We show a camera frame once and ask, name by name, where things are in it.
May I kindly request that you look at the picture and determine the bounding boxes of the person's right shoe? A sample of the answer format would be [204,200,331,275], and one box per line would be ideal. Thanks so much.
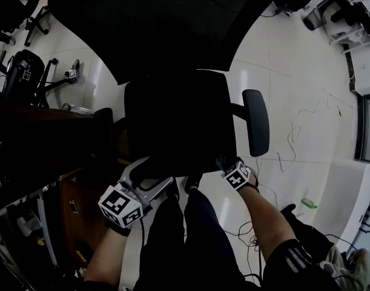
[183,176,202,194]

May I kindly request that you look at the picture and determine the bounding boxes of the black waste bin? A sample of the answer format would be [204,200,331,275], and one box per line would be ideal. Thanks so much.
[302,9,325,32]

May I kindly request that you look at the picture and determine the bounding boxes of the brown wooden cabinet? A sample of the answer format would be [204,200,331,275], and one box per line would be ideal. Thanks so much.
[59,167,125,272]

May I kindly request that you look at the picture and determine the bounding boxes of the person's right forearm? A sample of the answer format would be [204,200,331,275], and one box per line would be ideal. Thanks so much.
[239,185,297,262]

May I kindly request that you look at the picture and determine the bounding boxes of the black tangled floor cable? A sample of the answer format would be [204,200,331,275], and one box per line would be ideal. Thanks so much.
[222,219,265,285]

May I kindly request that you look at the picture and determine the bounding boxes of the black bag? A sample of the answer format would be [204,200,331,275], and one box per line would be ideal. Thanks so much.
[329,1,370,38]

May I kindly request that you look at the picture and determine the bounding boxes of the person's black shirt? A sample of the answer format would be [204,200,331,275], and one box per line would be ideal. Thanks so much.
[263,238,340,291]

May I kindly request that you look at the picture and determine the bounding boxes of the person's left forearm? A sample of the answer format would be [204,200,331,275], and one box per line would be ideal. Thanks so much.
[84,226,128,284]

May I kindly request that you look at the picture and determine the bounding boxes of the black chair armrest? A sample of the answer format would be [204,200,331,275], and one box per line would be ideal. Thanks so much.
[230,89,270,158]
[93,107,114,161]

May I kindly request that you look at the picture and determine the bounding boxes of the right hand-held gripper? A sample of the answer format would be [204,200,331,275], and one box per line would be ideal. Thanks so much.
[220,161,252,191]

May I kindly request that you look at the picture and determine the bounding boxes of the black left wrist strap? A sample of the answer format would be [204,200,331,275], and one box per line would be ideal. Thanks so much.
[105,218,131,237]

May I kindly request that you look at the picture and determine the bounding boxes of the white slipper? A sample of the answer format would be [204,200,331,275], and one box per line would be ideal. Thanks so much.
[16,212,42,238]

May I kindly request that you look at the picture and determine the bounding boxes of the white metal table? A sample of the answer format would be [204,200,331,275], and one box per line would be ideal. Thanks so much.
[302,0,370,54]

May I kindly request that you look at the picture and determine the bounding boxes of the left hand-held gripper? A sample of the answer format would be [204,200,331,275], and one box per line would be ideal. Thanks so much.
[98,156,176,229]

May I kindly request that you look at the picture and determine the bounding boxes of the dark framed glass door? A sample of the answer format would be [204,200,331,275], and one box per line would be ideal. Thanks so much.
[355,93,370,164]

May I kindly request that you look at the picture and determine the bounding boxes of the spare hand-held gripper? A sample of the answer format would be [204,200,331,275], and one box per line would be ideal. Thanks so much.
[65,59,81,84]
[7,58,33,83]

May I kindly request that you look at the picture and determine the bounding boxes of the person's black trousers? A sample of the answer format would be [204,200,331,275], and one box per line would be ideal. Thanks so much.
[133,189,258,291]

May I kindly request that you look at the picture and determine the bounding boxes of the green plastic object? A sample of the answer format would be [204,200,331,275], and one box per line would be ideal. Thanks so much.
[300,198,319,210]

